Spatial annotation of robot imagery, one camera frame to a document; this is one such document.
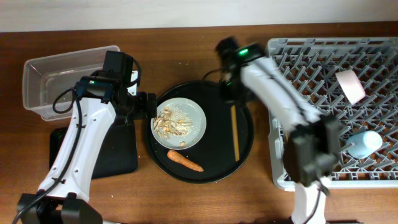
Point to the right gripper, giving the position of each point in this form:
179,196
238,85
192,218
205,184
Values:
245,96

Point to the grey plate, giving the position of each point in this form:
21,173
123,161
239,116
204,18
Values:
198,117

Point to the light blue cup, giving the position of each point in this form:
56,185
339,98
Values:
364,144

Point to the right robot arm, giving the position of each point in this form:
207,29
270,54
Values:
312,147

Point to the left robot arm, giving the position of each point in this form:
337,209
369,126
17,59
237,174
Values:
98,101

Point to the grey dishwasher rack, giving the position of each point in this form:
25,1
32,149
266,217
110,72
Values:
311,65

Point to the round black tray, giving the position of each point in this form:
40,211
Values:
215,150

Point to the pile of rice grains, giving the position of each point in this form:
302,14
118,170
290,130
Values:
180,119

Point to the pile of peanut shells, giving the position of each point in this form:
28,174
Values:
163,127

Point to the clear plastic bin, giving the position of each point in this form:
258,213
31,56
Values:
46,78

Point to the orange carrot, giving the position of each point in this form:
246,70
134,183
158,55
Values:
178,158

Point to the black rectangular bin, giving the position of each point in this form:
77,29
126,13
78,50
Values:
118,154

